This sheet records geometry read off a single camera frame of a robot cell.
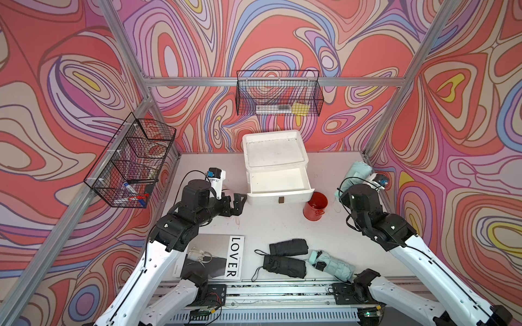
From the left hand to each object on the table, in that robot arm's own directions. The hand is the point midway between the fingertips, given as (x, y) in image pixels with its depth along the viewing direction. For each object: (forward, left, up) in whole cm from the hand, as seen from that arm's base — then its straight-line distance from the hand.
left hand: (237, 195), depth 68 cm
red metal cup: (+7, -32, -21) cm, 39 cm away
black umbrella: (-8, -19, -26) cm, 34 cm away
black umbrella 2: (-15, -16, -25) cm, 33 cm away
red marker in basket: (-2, +31, +2) cm, 31 cm away
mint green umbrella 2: (-16, -35, -24) cm, 46 cm away
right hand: (+3, -40, -3) cm, 40 cm away
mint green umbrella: (+7, -42, +3) cm, 42 cm away
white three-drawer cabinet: (+17, -15, -5) cm, 23 cm away
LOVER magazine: (-12, +8, -25) cm, 29 cm away
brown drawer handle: (+5, -16, -10) cm, 19 cm away
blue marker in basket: (+5, +40, -2) cm, 40 cm away
